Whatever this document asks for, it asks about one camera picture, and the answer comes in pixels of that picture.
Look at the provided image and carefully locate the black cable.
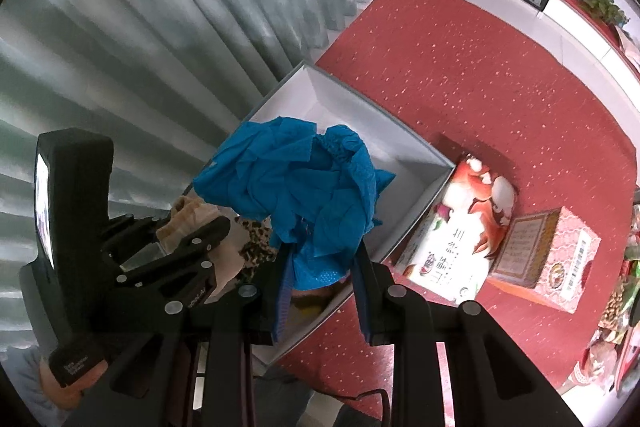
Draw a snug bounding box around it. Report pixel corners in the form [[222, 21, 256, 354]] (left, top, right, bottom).
[[340, 388, 393, 427]]

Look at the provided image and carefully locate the pink carton with barcode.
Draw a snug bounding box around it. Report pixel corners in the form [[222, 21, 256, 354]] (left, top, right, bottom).
[[487, 206, 601, 314]]

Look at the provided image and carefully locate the red round patterned tray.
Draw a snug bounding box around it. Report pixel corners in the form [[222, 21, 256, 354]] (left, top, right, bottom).
[[570, 332, 640, 400]]

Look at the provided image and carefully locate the white low cabinet red top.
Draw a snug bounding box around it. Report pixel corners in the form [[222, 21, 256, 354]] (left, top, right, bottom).
[[542, 0, 640, 83]]

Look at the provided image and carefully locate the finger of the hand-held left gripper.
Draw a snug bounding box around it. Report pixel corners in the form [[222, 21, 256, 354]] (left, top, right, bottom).
[[102, 213, 173, 258], [115, 216, 232, 308]]

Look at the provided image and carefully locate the person's left hand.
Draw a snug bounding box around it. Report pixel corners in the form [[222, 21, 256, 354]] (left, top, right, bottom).
[[39, 354, 108, 410]]

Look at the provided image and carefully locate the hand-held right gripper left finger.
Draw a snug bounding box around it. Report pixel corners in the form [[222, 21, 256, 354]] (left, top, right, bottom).
[[65, 252, 301, 427]]

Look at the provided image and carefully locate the white carton with red print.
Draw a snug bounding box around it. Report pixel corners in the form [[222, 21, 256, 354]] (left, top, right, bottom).
[[395, 152, 519, 306]]

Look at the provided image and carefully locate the grey box white inside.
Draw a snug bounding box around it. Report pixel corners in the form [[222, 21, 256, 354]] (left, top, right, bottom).
[[182, 60, 457, 365]]

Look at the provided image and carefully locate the grey pleated curtain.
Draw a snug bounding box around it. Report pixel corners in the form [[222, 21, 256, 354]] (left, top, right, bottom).
[[0, 0, 406, 358]]

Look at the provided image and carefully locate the beige sock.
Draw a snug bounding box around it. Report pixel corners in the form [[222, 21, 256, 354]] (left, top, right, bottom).
[[155, 196, 236, 293]]

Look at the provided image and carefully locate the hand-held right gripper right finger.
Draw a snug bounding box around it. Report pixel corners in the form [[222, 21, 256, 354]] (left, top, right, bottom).
[[350, 247, 583, 427]]

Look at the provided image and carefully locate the blue cloth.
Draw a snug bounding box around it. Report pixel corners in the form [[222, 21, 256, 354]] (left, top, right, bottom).
[[192, 116, 396, 292]]

